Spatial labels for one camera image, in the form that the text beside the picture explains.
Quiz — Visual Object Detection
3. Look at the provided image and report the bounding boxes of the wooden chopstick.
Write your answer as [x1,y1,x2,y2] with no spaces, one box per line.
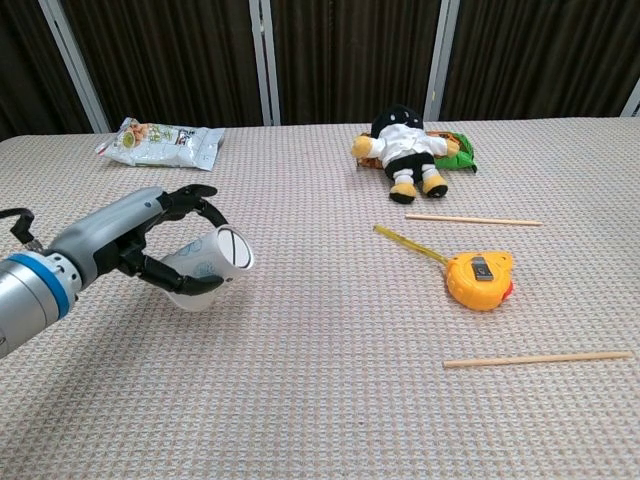
[405,213,544,228]
[442,350,635,370]

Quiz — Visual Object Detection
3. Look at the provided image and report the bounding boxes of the patterned tablecloth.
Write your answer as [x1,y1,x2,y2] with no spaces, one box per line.
[0,116,640,480]

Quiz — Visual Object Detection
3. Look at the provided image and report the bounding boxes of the white snack bag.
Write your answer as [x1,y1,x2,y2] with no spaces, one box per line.
[96,116,226,173]

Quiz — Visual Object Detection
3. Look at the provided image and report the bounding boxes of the yellow tape measure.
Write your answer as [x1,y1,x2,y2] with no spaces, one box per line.
[373,224,516,313]

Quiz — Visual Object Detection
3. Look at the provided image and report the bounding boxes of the green and orange snack bag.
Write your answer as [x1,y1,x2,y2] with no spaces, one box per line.
[355,129,479,175]

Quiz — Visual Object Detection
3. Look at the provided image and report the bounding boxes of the white paper cup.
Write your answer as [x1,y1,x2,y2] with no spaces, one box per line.
[160,225,255,312]

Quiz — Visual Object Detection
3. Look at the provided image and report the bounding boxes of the black and white plush toy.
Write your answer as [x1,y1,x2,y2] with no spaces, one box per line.
[350,103,460,205]

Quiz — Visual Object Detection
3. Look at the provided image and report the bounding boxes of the dark folding screen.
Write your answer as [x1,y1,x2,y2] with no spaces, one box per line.
[0,0,640,143]

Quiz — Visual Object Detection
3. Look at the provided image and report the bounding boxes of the black cable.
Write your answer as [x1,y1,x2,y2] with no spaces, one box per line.
[0,207,45,252]

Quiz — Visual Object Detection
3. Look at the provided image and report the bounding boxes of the left grey and black robot hand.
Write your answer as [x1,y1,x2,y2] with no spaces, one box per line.
[48,183,238,297]

